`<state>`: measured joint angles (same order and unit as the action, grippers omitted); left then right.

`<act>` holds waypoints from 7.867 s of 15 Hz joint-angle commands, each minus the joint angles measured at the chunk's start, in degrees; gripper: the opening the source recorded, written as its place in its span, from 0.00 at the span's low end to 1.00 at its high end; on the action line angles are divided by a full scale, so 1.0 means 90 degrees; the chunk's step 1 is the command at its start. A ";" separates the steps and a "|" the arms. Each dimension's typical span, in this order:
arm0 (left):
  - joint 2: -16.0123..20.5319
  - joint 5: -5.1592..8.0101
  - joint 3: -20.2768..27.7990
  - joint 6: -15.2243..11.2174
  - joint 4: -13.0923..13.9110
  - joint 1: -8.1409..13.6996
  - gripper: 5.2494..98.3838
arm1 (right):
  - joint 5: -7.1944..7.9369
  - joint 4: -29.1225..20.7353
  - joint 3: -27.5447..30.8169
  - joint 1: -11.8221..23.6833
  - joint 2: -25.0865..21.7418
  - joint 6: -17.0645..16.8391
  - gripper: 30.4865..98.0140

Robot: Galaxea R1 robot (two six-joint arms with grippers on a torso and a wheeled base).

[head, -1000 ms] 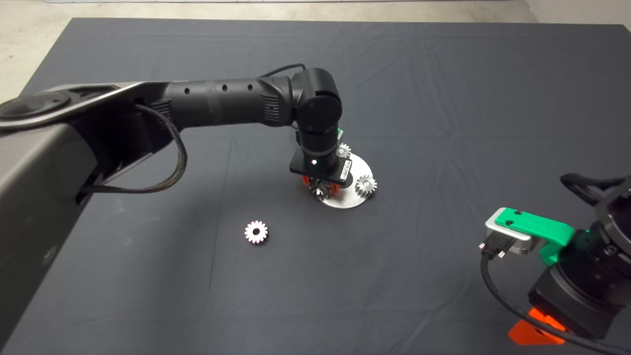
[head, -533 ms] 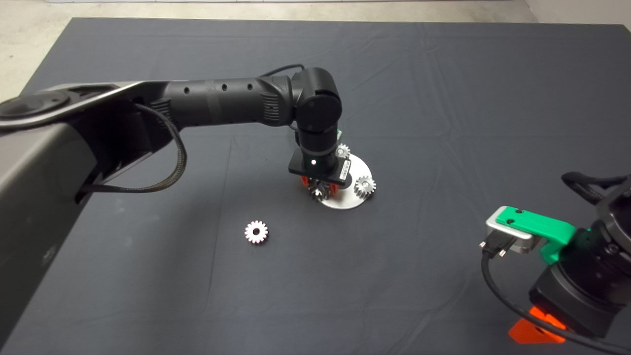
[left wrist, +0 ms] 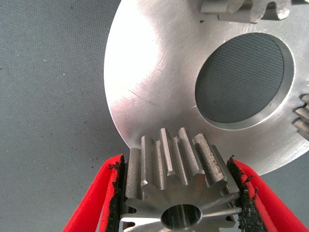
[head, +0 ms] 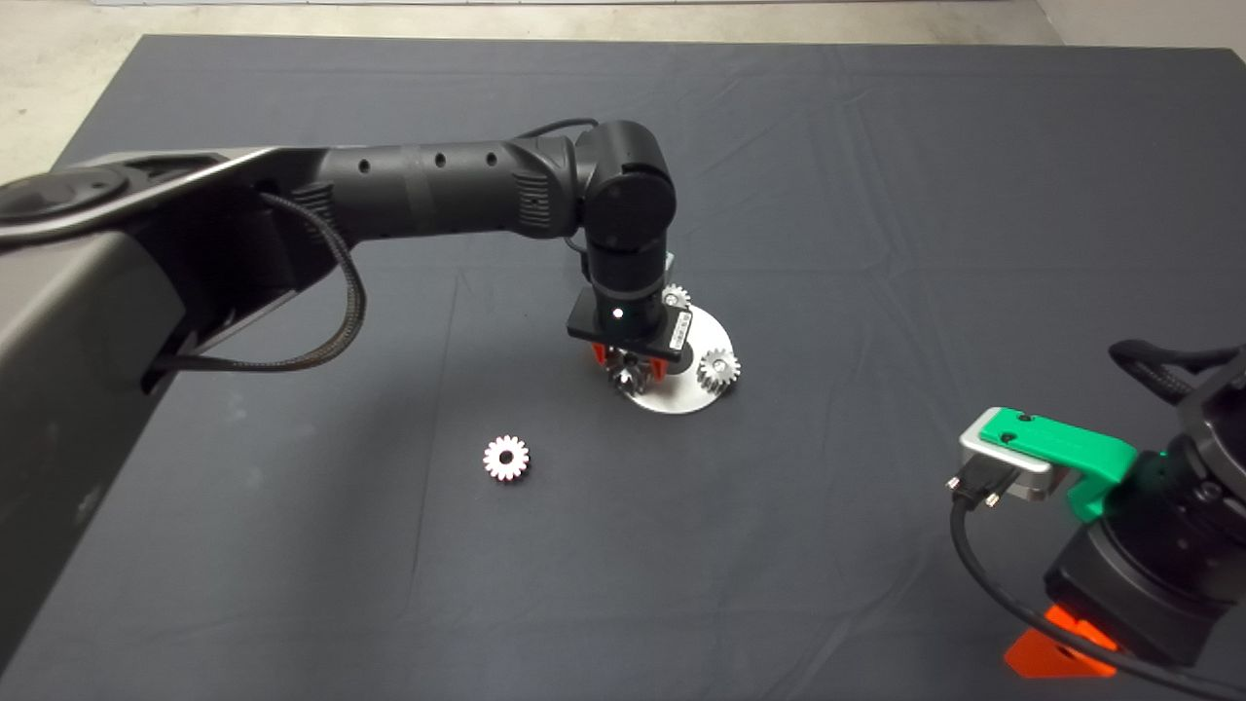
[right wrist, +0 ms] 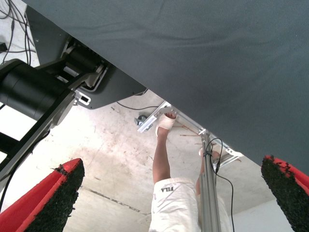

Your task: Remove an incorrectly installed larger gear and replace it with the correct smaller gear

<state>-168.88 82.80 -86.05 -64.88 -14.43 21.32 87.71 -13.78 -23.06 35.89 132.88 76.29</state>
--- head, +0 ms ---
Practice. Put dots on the large steel gear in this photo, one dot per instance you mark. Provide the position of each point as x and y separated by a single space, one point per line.
630 375

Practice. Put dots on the dark grey table cloth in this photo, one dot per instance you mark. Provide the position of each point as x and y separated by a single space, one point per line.
876 195

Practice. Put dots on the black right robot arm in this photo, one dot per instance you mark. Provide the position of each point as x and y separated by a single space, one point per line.
1207 458

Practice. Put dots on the round metal plate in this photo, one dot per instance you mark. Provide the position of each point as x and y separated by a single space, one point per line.
681 394

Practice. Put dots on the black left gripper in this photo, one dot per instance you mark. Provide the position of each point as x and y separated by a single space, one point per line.
581 326

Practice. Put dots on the right green camera mount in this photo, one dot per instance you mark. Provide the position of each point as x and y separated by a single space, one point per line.
1056 440

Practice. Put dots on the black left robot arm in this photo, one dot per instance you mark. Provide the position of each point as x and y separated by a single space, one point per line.
438 190

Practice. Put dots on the small steel gear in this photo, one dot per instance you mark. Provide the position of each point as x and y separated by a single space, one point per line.
677 297
718 370
506 467

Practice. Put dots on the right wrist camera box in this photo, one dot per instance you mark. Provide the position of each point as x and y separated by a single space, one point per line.
1027 482

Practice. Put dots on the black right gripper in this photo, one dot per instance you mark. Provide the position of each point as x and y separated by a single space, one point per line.
1139 594

